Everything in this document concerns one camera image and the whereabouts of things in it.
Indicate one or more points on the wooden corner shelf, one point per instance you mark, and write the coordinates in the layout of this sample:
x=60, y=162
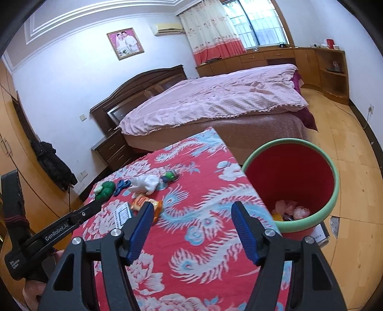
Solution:
x=334, y=75

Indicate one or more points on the stack of books under bin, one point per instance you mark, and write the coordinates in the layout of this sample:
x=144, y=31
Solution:
x=321, y=235

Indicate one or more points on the wooden wardrobe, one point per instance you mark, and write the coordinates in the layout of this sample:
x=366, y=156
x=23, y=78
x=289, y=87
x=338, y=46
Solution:
x=44, y=201

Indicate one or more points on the window with bars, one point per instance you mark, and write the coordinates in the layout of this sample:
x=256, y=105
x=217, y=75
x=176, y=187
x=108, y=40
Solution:
x=258, y=23

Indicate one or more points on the person's left hand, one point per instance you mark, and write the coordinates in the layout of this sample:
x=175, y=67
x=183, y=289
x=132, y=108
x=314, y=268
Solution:
x=30, y=291

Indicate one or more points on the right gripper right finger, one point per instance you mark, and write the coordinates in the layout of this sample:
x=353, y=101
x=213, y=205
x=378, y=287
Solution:
x=313, y=285

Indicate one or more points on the green blue toy figure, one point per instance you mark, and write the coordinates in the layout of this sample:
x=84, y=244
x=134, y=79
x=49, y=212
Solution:
x=170, y=176

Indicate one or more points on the red bin with green rim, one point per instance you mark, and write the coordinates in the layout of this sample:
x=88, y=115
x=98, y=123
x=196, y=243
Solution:
x=294, y=170

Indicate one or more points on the dark wooden nightstand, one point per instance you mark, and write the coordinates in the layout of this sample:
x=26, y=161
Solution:
x=115, y=151

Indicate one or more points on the dark wooden headboard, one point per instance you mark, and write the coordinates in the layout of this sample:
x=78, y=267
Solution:
x=134, y=92

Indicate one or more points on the red box on cabinet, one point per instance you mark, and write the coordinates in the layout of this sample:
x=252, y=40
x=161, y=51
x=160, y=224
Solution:
x=330, y=43

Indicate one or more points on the framed wedding photo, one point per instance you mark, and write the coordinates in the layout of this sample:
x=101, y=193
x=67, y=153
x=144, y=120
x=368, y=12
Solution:
x=125, y=43

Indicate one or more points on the green pumpkin toy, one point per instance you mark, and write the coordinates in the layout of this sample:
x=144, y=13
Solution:
x=104, y=191

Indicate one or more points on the pink bed quilt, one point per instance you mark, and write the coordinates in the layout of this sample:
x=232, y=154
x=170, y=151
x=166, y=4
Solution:
x=264, y=90

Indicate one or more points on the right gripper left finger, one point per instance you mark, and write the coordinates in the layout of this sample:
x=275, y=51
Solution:
x=72, y=286

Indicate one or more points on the bed base brown cover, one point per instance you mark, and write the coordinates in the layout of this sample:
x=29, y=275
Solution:
x=242, y=135

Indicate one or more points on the long wooden cabinet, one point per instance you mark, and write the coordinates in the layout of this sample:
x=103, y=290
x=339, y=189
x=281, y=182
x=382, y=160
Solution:
x=304, y=58

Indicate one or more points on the wall light switch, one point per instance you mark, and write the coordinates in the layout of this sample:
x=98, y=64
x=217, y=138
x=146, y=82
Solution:
x=83, y=117

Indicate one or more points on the cream and red curtain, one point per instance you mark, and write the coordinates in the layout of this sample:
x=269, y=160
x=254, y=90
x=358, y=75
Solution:
x=210, y=32

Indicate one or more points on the blue fidget spinner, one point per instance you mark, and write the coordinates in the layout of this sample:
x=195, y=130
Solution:
x=121, y=185

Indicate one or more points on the cream paper ball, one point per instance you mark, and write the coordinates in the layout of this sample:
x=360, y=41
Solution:
x=285, y=211

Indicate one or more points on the orange snack packet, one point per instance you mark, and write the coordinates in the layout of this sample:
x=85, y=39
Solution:
x=143, y=200

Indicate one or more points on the black hanging jacket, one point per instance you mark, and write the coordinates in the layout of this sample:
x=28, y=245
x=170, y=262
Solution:
x=55, y=168

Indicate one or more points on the white blue cigarette box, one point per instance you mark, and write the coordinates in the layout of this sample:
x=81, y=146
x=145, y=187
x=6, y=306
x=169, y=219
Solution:
x=122, y=214

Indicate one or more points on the white sock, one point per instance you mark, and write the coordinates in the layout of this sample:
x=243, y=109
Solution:
x=145, y=184

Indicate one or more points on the wall power socket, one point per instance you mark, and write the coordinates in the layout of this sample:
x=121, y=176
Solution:
x=371, y=109

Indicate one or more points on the red floral tablecloth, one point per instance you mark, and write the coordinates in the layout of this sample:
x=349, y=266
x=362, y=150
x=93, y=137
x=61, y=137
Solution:
x=193, y=258

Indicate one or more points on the white wall air conditioner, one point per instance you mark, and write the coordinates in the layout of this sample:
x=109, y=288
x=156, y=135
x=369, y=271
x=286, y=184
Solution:
x=164, y=29

